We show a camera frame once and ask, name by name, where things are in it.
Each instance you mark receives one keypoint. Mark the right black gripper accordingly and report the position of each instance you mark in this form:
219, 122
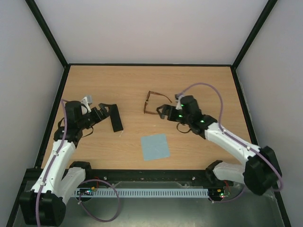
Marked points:
168, 112

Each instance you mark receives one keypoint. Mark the black glasses case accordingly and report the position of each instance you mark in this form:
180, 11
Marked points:
115, 118

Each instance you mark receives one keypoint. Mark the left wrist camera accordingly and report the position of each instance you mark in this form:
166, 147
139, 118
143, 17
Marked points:
85, 104

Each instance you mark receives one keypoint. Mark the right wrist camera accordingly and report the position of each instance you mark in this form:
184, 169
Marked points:
178, 98

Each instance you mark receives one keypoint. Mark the brown tortoiseshell sunglasses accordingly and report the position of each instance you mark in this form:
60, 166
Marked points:
154, 100

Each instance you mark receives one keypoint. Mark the black aluminium frame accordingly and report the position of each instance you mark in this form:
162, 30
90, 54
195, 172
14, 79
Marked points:
151, 175

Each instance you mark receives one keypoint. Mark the blue cleaning cloth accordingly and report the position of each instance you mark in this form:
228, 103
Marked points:
155, 147

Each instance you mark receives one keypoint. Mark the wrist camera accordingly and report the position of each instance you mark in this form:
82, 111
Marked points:
178, 98
85, 104

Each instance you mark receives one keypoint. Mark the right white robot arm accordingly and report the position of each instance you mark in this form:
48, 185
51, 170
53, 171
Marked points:
258, 169

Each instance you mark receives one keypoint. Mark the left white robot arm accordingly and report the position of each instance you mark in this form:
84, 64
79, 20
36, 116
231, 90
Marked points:
45, 203

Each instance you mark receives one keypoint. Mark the white slotted cable duct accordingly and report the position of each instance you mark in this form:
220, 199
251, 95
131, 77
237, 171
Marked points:
143, 193

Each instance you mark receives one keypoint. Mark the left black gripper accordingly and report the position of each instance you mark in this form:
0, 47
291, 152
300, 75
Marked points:
98, 115

